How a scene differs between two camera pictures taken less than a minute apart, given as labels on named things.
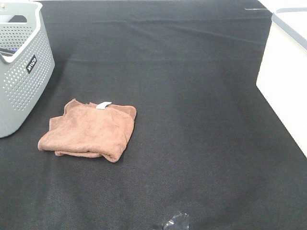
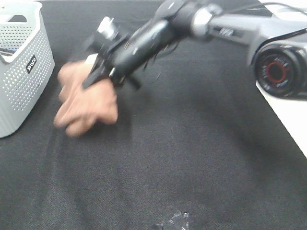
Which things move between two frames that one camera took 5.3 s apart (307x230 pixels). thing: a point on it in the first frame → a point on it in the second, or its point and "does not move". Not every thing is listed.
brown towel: [95, 129] → [79, 109]
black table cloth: [204, 142] does not move
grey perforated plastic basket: [27, 63] does not move
